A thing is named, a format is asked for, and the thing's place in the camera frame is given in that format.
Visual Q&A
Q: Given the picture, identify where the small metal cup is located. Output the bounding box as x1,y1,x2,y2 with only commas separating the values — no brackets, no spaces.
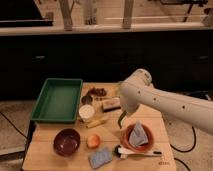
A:
81,96,93,105

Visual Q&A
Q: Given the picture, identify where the red grapes bunch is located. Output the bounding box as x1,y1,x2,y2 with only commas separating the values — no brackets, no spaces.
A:
88,87,107,97

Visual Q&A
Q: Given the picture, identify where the black cable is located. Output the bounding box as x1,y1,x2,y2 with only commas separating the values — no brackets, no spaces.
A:
170,125,198,154

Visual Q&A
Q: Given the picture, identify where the purple bowl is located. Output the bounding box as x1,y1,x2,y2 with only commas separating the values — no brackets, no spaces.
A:
53,128,80,157

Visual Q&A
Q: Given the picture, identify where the brown block eraser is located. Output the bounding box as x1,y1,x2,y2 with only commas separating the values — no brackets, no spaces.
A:
102,98,121,112

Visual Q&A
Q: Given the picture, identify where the orange bowl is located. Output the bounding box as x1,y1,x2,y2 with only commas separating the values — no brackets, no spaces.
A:
120,122,154,152

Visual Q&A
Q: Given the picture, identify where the green pepper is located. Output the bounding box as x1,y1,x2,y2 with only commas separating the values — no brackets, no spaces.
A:
118,111,126,129

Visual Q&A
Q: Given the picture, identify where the grey folded cloth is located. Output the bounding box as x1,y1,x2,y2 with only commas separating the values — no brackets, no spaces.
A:
129,122,148,147

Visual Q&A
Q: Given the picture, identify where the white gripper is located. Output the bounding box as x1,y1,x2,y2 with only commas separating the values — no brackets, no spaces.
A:
121,101,139,126

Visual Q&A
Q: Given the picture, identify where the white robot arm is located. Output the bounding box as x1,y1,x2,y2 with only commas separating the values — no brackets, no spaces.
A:
119,69,213,135

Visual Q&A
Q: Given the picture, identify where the green plastic tray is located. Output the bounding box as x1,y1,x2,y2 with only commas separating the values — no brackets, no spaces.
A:
31,78,83,123

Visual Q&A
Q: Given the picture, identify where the blue sponge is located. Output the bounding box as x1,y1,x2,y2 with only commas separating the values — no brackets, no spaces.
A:
88,147,112,169

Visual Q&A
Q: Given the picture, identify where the white dish brush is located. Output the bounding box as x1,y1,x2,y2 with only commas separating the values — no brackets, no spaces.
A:
114,145,162,159

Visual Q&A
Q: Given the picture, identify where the wooden spoon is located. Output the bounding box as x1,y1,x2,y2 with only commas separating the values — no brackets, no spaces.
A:
94,96,119,101

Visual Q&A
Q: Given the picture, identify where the orange fruit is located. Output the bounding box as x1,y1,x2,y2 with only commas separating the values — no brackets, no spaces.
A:
87,134,101,149

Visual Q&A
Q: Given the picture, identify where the light green cup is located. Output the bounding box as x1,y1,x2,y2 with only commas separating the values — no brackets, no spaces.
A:
115,81,122,97

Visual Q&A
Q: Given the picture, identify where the white cup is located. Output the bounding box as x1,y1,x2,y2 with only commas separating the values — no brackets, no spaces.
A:
79,105,95,122

